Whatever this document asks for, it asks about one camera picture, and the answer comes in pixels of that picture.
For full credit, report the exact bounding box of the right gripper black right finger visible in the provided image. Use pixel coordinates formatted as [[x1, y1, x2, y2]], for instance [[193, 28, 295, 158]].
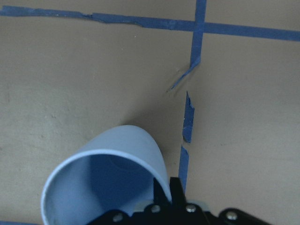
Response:
[[170, 177, 187, 204]]

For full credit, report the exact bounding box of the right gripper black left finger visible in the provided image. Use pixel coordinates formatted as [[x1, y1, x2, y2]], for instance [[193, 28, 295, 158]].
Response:
[[153, 178, 171, 205]]

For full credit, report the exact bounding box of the blue cup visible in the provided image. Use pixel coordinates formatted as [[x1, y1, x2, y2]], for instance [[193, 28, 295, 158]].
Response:
[[41, 125, 171, 225]]

